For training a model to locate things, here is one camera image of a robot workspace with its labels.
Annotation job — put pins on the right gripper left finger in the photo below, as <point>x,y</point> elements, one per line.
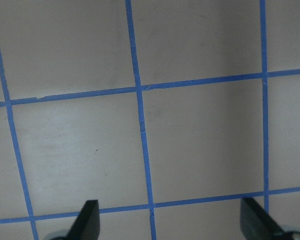
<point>87,224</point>

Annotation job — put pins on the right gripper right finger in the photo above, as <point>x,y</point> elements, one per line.
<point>257,224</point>

